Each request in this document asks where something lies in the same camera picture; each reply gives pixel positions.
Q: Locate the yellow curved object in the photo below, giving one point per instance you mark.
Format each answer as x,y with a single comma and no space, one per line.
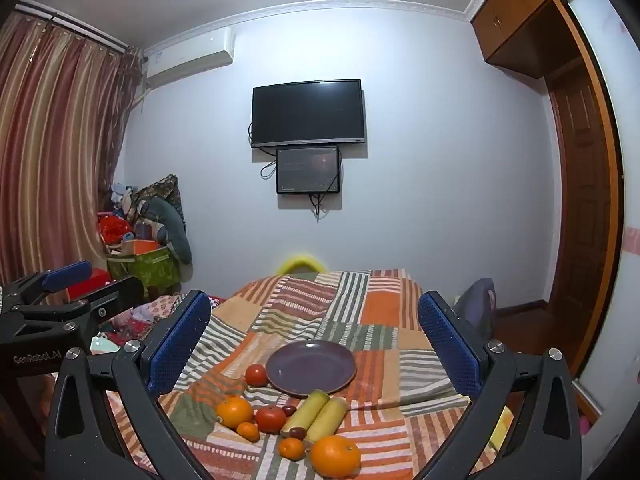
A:
300,262

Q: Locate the green storage box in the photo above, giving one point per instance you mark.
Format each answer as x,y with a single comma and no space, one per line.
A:
150,270

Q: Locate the red bag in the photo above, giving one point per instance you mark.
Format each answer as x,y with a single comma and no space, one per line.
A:
114,227

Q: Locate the floral patchwork quilt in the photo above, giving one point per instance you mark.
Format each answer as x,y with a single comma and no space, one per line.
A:
160,307

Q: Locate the curtain rail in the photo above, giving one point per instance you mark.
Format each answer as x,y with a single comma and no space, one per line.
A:
75,26

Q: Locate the small black wall monitor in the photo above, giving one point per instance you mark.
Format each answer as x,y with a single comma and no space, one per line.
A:
307,170

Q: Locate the brown wooden door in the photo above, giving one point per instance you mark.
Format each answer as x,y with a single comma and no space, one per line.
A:
580,185

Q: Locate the small tangerine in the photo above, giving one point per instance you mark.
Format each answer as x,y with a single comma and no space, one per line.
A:
247,431
291,448

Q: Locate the red grape near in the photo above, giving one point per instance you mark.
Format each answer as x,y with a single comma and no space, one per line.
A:
288,410

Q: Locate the white air conditioner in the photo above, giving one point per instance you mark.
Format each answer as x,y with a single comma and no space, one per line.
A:
190,60

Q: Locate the red tomato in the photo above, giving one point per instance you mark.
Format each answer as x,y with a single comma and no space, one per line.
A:
256,374
270,418

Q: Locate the yellow cloth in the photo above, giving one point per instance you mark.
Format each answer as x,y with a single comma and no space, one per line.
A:
500,427

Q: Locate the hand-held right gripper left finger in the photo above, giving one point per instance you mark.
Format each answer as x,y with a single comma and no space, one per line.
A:
180,345

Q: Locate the red box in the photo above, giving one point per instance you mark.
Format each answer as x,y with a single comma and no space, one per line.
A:
92,282

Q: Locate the red grape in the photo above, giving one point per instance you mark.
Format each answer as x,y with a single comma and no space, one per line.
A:
288,410
297,431

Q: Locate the striped brown curtain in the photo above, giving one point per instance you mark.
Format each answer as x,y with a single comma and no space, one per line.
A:
50,135

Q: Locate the grey plush pillow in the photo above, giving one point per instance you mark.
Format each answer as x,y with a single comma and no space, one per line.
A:
172,230

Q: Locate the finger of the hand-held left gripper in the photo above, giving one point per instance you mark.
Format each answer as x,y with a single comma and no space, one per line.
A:
117,297
65,275

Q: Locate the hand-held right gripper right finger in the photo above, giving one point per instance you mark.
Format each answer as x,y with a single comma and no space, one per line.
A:
447,345

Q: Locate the purple round plate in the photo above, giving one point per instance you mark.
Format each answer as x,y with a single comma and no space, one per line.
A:
311,367

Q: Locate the pale teal box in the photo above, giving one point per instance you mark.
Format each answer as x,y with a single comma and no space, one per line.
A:
105,346

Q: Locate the red grape far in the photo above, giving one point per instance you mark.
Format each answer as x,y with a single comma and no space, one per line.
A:
297,431

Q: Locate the orange cardboard box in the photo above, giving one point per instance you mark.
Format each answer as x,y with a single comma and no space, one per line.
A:
145,247

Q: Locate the large orange with sticker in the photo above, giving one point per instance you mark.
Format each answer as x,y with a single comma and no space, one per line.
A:
335,456

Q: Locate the striped patchwork blanket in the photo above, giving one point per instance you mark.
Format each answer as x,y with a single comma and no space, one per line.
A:
380,320

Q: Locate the wooden overhead cabinet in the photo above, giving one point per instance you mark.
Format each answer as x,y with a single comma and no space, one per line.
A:
515,10

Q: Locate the black wall television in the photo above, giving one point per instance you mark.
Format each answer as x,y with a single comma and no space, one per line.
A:
307,112

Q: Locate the pink sticker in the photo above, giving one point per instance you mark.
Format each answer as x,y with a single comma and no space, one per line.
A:
632,240

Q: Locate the dark patterned cloth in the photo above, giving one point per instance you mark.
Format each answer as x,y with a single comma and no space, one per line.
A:
162,192

